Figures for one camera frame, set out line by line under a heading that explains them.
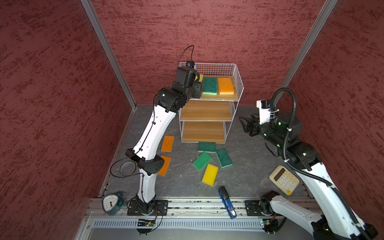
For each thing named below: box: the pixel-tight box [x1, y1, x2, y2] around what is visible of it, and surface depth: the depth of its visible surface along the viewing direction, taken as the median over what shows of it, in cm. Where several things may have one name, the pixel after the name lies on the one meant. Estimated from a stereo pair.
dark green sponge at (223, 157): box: [215, 147, 233, 168], surface depth 93 cm
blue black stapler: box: [218, 186, 237, 220], surface depth 75 cm
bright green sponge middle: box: [192, 152, 213, 172], surface depth 91 cm
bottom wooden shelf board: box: [182, 121, 225, 143], surface depth 108 cm
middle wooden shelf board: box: [180, 100, 232, 121], surface depth 85 cm
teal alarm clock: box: [102, 191, 126, 216], surface depth 74 cm
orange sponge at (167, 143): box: [161, 135, 175, 152], surface depth 99 cm
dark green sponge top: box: [198, 141, 217, 153], surface depth 99 cm
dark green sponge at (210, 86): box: [202, 77, 218, 96], surface depth 72 cm
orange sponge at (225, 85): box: [217, 77, 234, 95], surface depth 73 cm
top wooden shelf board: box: [200, 75, 239, 100], surface depth 70 cm
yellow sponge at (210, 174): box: [201, 163, 219, 186], surface depth 87 cm
